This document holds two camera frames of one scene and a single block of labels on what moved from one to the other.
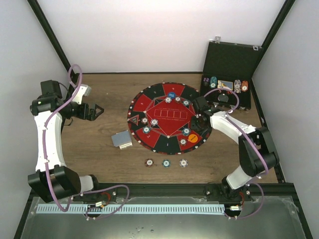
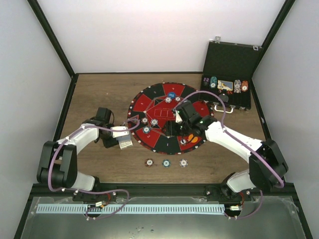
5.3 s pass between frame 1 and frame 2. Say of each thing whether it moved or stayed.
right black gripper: moved
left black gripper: moved
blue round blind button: stayed
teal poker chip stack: stayed
